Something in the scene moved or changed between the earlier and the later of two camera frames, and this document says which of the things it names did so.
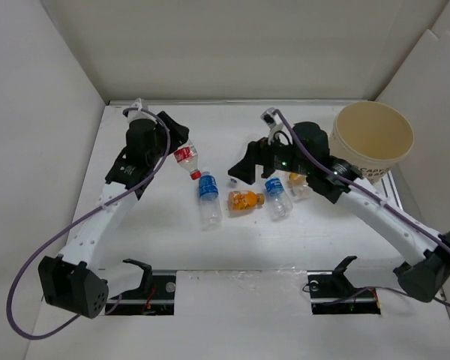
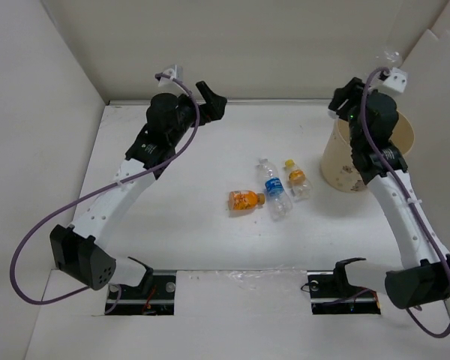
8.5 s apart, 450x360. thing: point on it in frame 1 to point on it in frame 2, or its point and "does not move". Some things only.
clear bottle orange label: x=298 y=185 does not move
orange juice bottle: x=245 y=199 does not move
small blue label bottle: x=280 y=202 does not move
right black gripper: x=259 y=152 to x=351 y=91
